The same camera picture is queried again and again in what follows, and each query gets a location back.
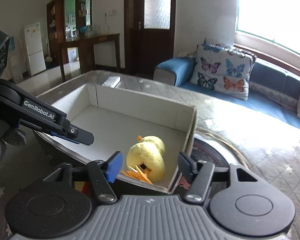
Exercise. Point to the white cardboard box black outside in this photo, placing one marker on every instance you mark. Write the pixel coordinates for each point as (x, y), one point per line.
(116, 117)

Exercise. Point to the round black induction cooktop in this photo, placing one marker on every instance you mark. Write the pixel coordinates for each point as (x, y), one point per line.
(206, 148)

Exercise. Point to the dark wooden door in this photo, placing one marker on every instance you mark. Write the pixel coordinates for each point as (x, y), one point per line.
(149, 34)

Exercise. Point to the red yellow round toy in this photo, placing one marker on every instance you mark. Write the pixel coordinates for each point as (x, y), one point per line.
(82, 186)

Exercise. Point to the yellow plush duck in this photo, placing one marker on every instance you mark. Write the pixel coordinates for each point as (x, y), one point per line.
(144, 160)

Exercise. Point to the window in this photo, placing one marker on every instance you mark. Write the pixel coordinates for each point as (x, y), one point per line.
(276, 21)

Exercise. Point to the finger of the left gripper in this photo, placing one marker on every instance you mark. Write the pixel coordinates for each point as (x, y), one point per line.
(74, 134)

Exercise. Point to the dark wooden console table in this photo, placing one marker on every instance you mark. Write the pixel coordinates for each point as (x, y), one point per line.
(86, 52)

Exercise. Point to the left hand grey knit glove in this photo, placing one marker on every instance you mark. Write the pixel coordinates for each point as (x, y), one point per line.
(15, 137)

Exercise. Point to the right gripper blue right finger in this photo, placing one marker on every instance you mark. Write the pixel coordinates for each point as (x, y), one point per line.
(198, 174)

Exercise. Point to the white refrigerator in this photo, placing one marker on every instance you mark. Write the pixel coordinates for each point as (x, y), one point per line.
(34, 49)

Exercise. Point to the dark wooden shelf cabinet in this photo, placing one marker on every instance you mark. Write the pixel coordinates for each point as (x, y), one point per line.
(67, 20)

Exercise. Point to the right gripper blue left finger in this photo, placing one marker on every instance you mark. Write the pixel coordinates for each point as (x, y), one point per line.
(102, 174)

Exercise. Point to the grey quilted star cover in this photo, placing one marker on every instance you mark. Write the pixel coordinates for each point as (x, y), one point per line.
(270, 146)

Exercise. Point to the blue sofa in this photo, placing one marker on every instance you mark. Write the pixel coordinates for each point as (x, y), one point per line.
(268, 89)

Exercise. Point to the butterfly print pillow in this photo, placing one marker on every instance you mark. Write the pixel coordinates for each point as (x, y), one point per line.
(222, 68)

